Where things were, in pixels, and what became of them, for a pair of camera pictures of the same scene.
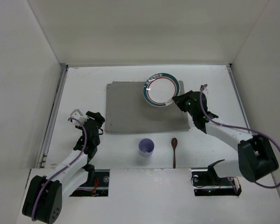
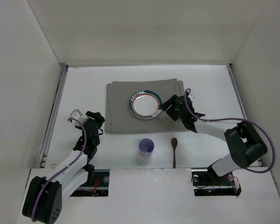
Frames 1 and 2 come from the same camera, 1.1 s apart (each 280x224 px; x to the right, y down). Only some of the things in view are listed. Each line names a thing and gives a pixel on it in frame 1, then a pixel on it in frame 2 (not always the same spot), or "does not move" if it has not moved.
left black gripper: [93, 120] does not move
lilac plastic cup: [146, 147] does not move
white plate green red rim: [159, 88] to [144, 104]
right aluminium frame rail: [230, 68] does not move
